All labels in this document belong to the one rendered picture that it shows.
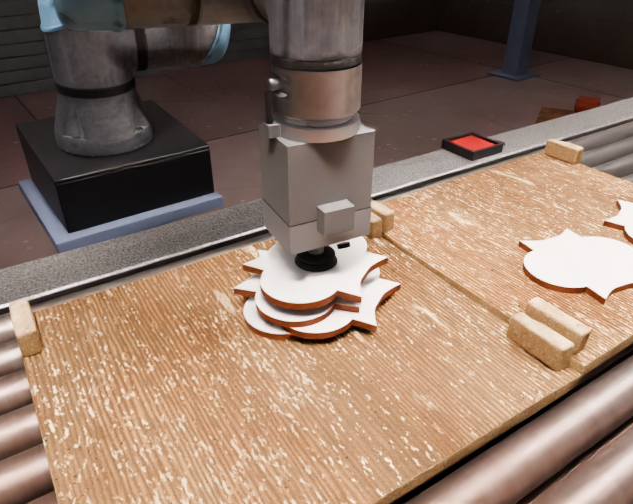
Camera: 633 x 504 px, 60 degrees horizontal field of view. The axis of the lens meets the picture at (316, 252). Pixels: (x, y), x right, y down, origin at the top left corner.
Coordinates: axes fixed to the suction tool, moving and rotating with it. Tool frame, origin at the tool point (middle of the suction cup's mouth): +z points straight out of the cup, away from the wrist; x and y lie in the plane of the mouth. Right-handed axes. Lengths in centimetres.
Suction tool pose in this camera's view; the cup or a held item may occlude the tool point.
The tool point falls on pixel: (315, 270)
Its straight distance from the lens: 55.6
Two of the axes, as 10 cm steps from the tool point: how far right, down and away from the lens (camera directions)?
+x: -4.5, -4.7, 7.5
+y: 8.9, -2.4, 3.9
